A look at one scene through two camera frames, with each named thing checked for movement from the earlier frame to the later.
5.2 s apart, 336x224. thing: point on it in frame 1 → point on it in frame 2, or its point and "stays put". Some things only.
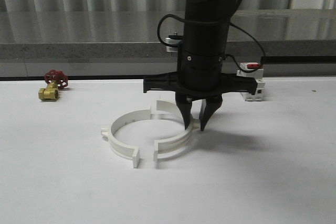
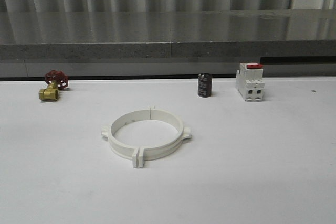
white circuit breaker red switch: [259, 95] stays put
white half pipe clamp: [166, 147] → [151, 153]
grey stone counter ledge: [291, 42] stays put
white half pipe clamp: [132, 152] stays put
